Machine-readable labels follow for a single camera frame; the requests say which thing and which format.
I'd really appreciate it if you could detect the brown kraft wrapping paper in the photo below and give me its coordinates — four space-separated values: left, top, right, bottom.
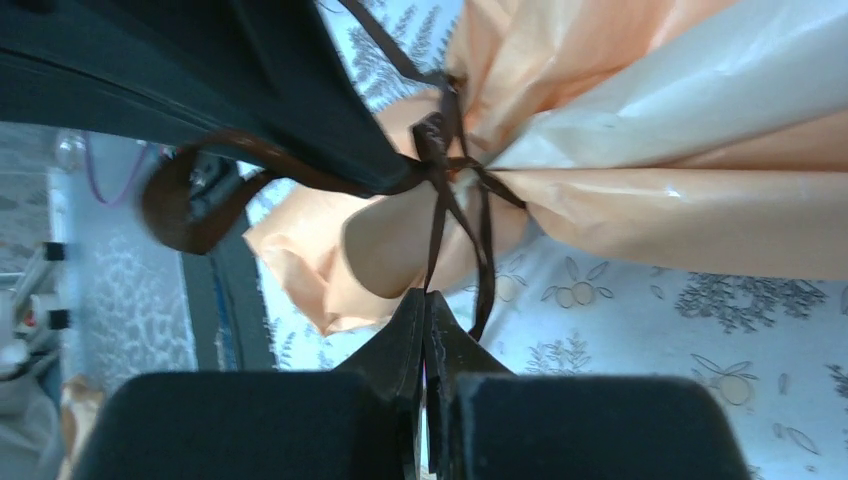
243 0 848 338

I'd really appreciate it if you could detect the dark brown ribbon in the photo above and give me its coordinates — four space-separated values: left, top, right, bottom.
139 1 526 340

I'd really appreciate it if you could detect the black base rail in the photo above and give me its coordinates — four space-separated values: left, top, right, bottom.
181 208 276 371

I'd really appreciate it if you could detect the floral patterned table mat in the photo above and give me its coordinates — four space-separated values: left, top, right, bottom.
58 1 847 479

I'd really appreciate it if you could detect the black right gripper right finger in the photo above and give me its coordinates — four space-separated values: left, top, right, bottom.
424 292 748 479

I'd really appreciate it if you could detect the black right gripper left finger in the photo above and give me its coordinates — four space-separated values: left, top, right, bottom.
73 289 425 479

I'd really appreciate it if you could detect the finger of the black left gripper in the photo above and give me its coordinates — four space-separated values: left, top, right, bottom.
1 1 412 194

